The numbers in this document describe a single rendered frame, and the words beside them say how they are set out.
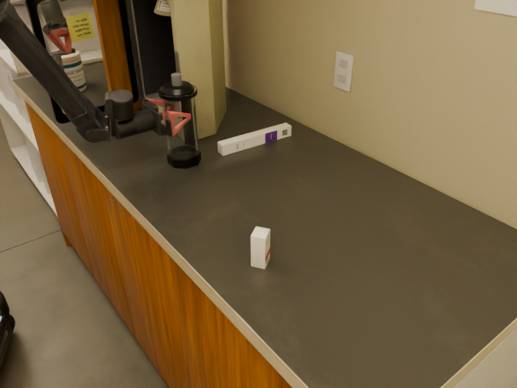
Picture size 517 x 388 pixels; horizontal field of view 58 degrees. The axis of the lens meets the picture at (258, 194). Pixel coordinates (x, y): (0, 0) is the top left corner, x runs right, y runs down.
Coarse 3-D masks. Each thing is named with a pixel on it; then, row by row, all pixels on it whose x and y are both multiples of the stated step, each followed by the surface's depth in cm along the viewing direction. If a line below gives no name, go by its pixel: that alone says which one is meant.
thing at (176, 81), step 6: (174, 78) 127; (180, 78) 127; (168, 84) 130; (174, 84) 128; (180, 84) 128; (186, 84) 130; (162, 90) 128; (168, 90) 127; (174, 90) 126; (180, 90) 126; (186, 90) 127; (192, 90) 129
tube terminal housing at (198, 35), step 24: (168, 0) 131; (192, 0) 132; (216, 0) 146; (192, 24) 135; (216, 24) 148; (192, 48) 139; (216, 48) 150; (192, 72) 142; (216, 72) 153; (216, 96) 155; (216, 120) 158
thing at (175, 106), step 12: (168, 96) 126; (180, 96) 126; (168, 108) 129; (180, 108) 128; (192, 108) 131; (180, 120) 130; (192, 120) 132; (180, 132) 132; (192, 132) 134; (168, 144) 136; (180, 144) 134; (192, 144) 136; (180, 156) 136; (192, 156) 138
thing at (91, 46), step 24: (48, 0) 135; (72, 0) 140; (96, 0) 145; (48, 24) 138; (72, 24) 143; (96, 24) 148; (120, 24) 153; (48, 48) 141; (72, 48) 146; (96, 48) 151; (120, 48) 156; (72, 72) 148; (96, 72) 154; (120, 72) 160; (96, 96) 157
